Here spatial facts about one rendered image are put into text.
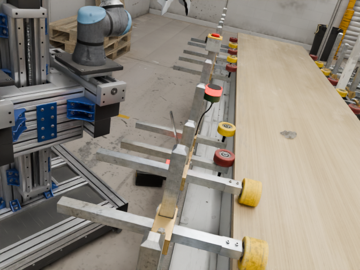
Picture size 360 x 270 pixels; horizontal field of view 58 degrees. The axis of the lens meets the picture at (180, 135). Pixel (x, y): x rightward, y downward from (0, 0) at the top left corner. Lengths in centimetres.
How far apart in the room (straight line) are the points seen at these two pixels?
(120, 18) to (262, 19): 744
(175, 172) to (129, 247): 133
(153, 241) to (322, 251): 60
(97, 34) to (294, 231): 109
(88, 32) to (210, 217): 93
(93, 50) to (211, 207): 86
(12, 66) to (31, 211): 81
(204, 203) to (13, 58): 99
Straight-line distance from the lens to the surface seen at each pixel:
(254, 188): 101
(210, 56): 167
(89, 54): 152
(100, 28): 151
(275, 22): 890
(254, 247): 83
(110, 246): 205
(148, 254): 56
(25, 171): 176
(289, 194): 119
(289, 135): 157
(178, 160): 73
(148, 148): 129
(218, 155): 125
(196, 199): 147
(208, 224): 137
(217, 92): 117
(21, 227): 189
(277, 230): 102
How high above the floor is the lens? 154
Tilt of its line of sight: 29 degrees down
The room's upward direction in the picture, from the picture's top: 12 degrees clockwise
